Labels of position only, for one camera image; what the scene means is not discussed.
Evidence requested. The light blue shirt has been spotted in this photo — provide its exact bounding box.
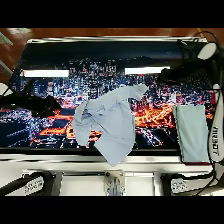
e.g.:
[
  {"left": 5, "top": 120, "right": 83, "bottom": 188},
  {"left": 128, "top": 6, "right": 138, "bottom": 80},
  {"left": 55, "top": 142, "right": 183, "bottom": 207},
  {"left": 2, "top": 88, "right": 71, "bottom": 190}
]
[{"left": 71, "top": 83, "right": 149, "bottom": 167}]

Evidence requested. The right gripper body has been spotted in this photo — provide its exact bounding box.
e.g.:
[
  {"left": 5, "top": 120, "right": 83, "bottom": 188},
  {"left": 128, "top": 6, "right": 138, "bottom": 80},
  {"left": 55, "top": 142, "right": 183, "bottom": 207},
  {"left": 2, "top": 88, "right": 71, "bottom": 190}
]
[{"left": 156, "top": 67, "right": 183, "bottom": 85}]

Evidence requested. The silver frame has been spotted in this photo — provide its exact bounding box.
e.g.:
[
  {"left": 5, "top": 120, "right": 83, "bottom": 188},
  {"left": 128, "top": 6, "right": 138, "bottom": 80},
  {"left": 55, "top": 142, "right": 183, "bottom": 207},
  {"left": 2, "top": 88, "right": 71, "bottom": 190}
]
[{"left": 0, "top": 35, "right": 224, "bottom": 197}]

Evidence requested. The black cable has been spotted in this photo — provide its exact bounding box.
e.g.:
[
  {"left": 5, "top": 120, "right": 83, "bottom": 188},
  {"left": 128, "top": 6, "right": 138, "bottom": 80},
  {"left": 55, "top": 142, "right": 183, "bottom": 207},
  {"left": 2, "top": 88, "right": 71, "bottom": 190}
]
[{"left": 195, "top": 30, "right": 224, "bottom": 51}]

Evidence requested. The pale green folded garment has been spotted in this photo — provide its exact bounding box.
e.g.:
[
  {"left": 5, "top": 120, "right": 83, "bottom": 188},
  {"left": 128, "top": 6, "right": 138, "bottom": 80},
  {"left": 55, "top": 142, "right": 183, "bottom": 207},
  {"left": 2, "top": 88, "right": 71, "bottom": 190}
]
[{"left": 172, "top": 103, "right": 212, "bottom": 164}]

